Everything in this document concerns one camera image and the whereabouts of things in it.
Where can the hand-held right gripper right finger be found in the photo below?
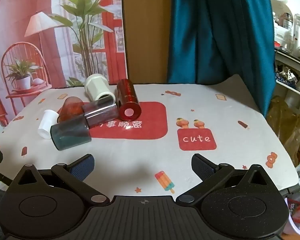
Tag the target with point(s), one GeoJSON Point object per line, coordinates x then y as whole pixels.
{"type": "Point", "coordinates": [204, 167]}

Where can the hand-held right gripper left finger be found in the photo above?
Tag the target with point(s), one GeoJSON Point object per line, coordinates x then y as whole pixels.
{"type": "Point", "coordinates": [82, 168]}

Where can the teal translucent cup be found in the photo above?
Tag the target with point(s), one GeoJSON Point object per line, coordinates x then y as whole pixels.
{"type": "Point", "coordinates": [70, 135]}

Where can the small white cup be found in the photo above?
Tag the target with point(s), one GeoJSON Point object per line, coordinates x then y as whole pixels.
{"type": "Point", "coordinates": [47, 123]}

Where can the purple translucent cup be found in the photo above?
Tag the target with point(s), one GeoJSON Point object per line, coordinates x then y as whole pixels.
{"type": "Point", "coordinates": [100, 113]}

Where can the orange translucent cup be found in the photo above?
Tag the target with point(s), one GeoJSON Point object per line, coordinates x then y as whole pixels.
{"type": "Point", "coordinates": [70, 108]}

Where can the white faceted cup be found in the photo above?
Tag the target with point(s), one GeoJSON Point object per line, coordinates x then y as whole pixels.
{"type": "Point", "coordinates": [96, 86]}

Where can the shiny red cup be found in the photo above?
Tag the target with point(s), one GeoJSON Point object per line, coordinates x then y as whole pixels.
{"type": "Point", "coordinates": [127, 97]}

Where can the printed white tablecloth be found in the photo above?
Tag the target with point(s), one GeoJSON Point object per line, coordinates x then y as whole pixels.
{"type": "Point", "coordinates": [215, 105]}

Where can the yellow plastic bag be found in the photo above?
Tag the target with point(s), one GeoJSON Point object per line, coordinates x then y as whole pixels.
{"type": "Point", "coordinates": [287, 127]}

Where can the white bin with pink liner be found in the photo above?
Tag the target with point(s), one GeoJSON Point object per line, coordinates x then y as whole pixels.
{"type": "Point", "coordinates": [298, 220]}

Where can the pile of snack packets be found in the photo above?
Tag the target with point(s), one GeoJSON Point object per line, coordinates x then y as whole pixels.
{"type": "Point", "coordinates": [286, 76]}

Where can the printed backdrop cloth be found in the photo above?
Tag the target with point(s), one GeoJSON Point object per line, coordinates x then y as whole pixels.
{"type": "Point", "coordinates": [52, 42]}

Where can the teal curtain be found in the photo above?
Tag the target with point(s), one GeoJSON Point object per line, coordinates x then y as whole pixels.
{"type": "Point", "coordinates": [215, 30]}

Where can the white storage rack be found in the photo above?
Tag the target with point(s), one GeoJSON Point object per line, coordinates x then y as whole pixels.
{"type": "Point", "coordinates": [290, 55]}

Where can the brown board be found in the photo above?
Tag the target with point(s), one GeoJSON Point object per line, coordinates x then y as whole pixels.
{"type": "Point", "coordinates": [145, 30]}

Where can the group of white bottles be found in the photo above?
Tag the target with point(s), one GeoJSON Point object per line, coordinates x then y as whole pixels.
{"type": "Point", "coordinates": [298, 37]}

